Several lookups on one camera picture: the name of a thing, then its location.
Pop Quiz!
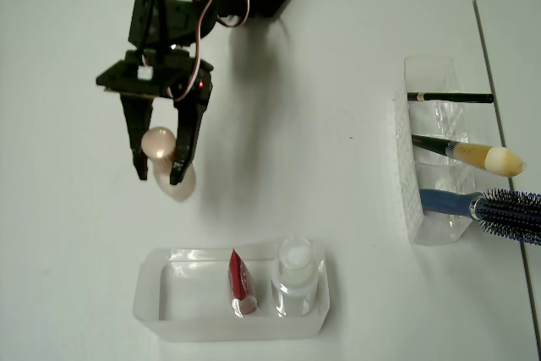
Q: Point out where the pink cosmetic bottle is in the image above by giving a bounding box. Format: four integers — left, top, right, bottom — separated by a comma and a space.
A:
140, 125, 198, 204

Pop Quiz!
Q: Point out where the gold handled makeup brush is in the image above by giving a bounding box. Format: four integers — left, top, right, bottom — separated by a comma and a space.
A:
410, 134, 527, 178

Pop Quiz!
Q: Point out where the clear capped bottle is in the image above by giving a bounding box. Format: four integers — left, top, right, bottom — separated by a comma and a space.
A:
270, 237, 320, 318

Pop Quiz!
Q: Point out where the red cosmetic tube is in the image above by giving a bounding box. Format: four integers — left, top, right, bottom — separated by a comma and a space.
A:
227, 249, 259, 318

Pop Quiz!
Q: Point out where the frosted plastic bin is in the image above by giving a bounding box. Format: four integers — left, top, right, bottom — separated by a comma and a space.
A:
132, 241, 331, 343

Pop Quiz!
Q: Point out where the clear acrylic organizer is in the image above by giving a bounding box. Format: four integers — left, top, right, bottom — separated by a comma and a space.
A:
392, 54, 477, 246

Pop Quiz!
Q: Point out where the thin dark cosmetic pencil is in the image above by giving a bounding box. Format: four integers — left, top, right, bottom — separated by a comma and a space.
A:
407, 90, 495, 104

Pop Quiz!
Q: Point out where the blue round hairbrush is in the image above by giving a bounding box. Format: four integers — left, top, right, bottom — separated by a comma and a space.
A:
418, 188, 541, 247

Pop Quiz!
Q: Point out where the red white servo cable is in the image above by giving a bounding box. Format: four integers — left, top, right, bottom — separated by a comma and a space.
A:
168, 0, 251, 102

